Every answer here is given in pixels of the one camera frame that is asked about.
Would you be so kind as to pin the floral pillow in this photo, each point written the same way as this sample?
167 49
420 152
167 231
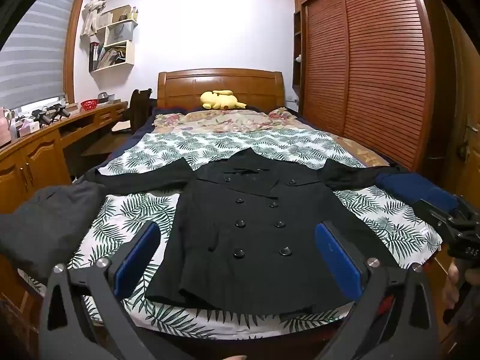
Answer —
225 120

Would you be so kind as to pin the cream tied curtain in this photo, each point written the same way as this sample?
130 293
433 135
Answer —
93 7

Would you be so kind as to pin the wooden slatted wardrobe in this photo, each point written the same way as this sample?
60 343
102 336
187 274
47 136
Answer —
375 63

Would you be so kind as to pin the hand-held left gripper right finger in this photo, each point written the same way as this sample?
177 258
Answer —
337 258

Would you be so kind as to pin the leaf print bed sheet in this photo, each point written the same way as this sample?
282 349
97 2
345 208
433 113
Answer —
262 150

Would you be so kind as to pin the black tools on desk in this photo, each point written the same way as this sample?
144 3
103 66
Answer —
50 114

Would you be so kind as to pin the white sheet label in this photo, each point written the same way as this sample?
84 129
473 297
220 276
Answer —
431 240

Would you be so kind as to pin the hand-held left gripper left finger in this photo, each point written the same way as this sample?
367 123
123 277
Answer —
137 257

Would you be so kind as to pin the grey folded garment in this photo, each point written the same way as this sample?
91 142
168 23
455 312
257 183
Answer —
48 221

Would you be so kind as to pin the white wall shelf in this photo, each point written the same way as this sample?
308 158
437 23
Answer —
116 45

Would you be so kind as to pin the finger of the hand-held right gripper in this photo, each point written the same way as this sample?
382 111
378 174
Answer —
437 213

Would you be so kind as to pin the navy blue cloth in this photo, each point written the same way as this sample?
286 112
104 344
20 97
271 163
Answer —
420 191

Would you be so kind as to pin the person's right hand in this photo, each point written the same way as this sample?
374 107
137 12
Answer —
452 285

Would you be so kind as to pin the yellow plush toy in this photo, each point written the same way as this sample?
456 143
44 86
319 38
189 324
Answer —
221 100

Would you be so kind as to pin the wooden desk with cabinets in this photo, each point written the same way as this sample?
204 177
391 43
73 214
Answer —
37 153

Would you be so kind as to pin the black double-breasted coat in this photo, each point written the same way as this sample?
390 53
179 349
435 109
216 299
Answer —
258 225

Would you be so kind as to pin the wooden door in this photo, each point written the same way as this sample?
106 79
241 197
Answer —
463 101

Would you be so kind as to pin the wooden bed headboard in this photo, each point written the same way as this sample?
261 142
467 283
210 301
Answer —
221 84

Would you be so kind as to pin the red basket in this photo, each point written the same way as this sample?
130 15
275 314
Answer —
89 105

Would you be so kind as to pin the grey window blind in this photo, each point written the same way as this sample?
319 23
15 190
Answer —
33 52

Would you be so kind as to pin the black chair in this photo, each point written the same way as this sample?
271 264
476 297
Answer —
138 107

